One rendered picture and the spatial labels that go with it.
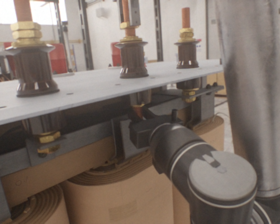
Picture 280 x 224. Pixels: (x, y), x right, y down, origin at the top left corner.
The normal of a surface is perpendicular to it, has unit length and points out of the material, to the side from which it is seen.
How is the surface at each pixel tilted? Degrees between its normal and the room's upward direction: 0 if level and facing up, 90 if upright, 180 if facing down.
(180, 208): 90
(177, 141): 28
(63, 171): 90
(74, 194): 90
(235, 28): 100
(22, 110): 11
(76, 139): 90
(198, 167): 16
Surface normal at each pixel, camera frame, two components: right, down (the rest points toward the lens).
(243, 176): -0.07, -0.84
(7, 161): 0.71, 0.13
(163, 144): -0.72, -0.40
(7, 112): 0.06, -0.92
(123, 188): 0.51, 0.18
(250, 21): -0.29, 0.39
